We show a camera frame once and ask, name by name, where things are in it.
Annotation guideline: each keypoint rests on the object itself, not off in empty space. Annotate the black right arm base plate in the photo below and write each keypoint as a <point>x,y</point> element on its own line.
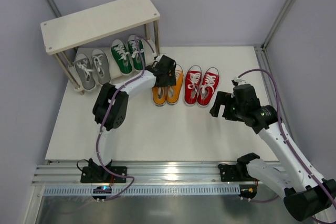
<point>229,173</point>

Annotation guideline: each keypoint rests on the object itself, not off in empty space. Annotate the right controller board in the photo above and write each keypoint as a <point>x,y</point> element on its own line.
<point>248,192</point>

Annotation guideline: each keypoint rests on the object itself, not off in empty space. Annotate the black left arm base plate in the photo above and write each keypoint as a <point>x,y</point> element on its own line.
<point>115,175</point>

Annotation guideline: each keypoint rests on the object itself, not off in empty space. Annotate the white wooden shoe shelf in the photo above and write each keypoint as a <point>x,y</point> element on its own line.
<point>76,29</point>

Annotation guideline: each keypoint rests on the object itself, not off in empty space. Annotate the red canvas sneaker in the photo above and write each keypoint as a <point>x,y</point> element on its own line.
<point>208,86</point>
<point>192,84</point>

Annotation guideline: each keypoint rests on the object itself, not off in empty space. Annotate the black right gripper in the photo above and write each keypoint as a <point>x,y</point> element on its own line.
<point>227,106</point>

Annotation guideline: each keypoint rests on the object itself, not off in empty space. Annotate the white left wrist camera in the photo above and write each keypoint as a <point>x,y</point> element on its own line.
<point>157,59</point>

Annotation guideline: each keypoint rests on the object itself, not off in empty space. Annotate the controller board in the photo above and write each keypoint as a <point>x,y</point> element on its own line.
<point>248,192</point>
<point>101,193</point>

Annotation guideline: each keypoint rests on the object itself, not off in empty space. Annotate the orange canvas sneaker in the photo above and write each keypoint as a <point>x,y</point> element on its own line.
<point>159,95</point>
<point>173,92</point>

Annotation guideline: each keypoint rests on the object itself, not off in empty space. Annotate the slotted grey cable duct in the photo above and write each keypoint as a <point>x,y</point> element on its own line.
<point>148,190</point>

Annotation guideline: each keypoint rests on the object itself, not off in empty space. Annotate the green canvas sneaker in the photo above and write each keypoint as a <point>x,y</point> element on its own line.
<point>135,47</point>
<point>121,56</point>

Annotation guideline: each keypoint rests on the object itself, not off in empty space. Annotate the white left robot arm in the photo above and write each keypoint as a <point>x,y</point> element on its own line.
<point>111,105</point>

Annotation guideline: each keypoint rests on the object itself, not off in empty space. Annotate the grey canvas sneaker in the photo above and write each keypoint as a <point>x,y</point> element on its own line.
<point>84,70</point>
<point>101,64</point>

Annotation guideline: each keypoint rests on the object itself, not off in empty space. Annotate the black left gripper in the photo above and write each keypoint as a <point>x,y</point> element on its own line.
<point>169,77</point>

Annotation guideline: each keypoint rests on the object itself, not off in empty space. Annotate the right aluminium frame post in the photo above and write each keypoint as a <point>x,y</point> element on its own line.
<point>261,50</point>

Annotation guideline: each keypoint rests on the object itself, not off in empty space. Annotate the left controller board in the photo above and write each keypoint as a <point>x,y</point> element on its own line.
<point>101,193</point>

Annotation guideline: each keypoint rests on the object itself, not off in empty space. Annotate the aluminium mounting rail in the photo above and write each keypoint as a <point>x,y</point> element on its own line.
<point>67,173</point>

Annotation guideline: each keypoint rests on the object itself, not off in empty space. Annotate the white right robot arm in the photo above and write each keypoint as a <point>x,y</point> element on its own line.
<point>304,191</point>

